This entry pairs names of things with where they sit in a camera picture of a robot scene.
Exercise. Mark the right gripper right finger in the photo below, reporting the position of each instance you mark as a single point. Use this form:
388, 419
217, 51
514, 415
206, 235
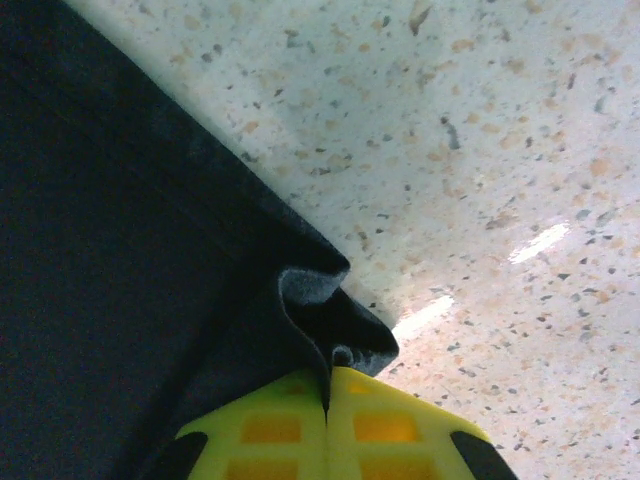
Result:
390, 430

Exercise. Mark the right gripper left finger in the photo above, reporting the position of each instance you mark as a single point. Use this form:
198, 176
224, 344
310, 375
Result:
280, 430

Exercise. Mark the black t-shirt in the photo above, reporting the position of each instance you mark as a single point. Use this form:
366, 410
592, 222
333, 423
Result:
125, 250

